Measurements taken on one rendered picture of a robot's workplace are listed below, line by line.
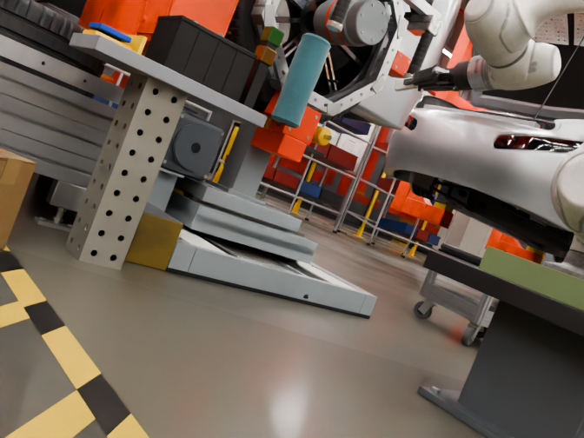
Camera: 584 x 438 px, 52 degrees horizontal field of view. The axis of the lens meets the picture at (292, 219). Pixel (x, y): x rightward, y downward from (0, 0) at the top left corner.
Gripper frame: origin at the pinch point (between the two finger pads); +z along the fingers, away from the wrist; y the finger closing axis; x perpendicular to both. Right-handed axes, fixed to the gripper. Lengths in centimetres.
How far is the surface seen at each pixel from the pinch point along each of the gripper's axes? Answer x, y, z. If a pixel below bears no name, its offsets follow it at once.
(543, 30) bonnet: -188, -309, 103
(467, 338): 66, -85, 15
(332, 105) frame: 1.2, -4.9, 31.1
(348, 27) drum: -15.6, 9.9, 16.4
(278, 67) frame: -1.6, 19.3, 32.7
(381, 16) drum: -21.6, 2.9, 10.7
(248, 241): 49, 5, 47
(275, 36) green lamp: 3.8, 41.6, 10.3
